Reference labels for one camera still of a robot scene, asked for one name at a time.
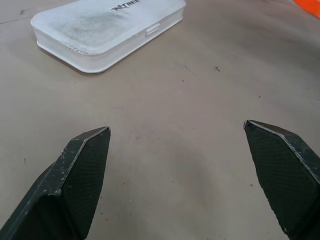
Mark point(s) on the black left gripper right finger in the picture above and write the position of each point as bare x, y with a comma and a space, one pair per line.
287, 175

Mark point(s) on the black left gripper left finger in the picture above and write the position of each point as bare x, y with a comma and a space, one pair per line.
65, 190

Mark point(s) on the white plastic case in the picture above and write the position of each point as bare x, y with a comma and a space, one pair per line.
100, 32

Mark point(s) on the orange object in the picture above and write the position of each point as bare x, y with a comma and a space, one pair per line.
308, 5

